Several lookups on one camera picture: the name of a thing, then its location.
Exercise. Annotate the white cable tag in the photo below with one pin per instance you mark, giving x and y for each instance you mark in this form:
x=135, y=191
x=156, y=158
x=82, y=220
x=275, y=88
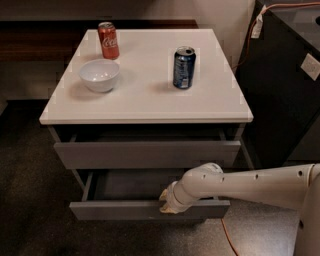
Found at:
x=257, y=27

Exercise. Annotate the grey top drawer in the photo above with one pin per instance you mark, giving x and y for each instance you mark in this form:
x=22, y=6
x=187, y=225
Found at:
x=168, y=147

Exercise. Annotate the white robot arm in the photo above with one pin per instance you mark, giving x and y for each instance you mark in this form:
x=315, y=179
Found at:
x=293, y=187

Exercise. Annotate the white bowl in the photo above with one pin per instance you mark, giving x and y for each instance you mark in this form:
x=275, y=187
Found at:
x=99, y=75

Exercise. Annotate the blue soda can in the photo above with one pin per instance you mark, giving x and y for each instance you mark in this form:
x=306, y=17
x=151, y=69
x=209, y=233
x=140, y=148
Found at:
x=184, y=66

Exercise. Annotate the white-topped grey drawer cabinet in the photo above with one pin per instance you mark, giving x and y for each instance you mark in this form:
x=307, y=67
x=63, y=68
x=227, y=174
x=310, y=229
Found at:
x=144, y=96

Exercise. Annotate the red Coca-Cola can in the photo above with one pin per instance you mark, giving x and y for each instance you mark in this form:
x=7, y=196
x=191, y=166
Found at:
x=108, y=40

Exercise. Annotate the dark wooden bench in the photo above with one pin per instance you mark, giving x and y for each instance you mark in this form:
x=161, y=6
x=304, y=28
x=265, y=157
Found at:
x=42, y=40

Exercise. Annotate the white wall outlet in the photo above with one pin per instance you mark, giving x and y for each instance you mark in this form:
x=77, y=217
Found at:
x=311, y=66

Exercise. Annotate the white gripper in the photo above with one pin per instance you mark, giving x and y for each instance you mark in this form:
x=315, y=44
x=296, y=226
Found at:
x=172, y=198

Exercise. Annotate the grey drawer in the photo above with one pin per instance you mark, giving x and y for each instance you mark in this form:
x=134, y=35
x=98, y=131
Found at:
x=168, y=147
x=133, y=195

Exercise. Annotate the black cabinet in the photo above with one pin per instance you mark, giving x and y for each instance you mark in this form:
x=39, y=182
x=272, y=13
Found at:
x=284, y=99

